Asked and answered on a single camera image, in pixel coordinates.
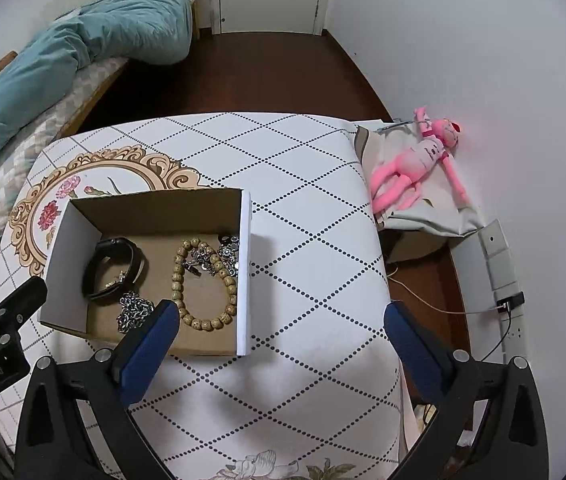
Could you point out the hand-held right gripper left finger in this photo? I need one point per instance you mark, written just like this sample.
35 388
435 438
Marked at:
150 345

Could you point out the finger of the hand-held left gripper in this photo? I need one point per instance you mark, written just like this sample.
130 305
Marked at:
20 302

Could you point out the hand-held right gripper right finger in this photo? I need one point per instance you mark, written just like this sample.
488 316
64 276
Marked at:
413 350

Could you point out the black smart watch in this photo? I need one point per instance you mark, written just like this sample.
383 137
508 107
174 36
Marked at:
115 246

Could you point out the cardboard box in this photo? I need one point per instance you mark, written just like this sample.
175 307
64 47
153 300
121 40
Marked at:
245 270

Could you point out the white floral checked tablecloth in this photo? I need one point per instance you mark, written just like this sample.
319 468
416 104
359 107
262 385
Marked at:
313 310

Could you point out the black charger plug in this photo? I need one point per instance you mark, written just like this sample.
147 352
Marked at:
510 301

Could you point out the grey power strip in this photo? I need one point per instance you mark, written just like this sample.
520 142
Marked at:
498 260

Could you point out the white cloth bag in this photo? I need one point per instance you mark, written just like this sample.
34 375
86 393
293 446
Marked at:
428 221

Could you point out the pink plush toy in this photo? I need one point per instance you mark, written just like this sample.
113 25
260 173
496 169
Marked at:
413 165

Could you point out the teal duvet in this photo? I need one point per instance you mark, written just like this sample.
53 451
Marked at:
113 30

